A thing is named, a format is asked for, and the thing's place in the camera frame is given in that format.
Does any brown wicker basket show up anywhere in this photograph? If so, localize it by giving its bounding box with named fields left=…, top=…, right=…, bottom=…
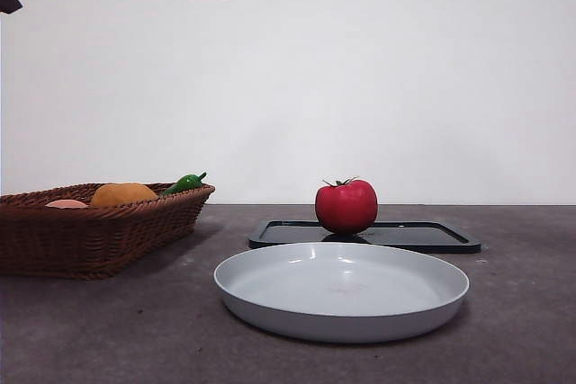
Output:
left=0, top=183, right=216, bottom=281

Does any green chili pepper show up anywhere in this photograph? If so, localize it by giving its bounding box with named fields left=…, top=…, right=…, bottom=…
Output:
left=157, top=171, right=208, bottom=197

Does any black rectangular tray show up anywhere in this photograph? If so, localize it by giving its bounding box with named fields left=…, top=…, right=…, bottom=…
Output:
left=247, top=219, right=482, bottom=255

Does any yellow-orange potato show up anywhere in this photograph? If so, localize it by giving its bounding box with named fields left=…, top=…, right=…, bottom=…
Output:
left=90, top=182, right=159, bottom=208

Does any pale orange egg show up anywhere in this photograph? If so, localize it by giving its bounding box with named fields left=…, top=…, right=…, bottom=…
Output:
left=44, top=198, right=90, bottom=210

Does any round grey plate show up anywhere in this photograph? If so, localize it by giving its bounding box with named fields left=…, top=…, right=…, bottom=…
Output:
left=212, top=241, right=471, bottom=344

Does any red tomato with green stem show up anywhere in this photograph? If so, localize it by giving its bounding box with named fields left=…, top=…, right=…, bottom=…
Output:
left=314, top=175, right=378, bottom=235

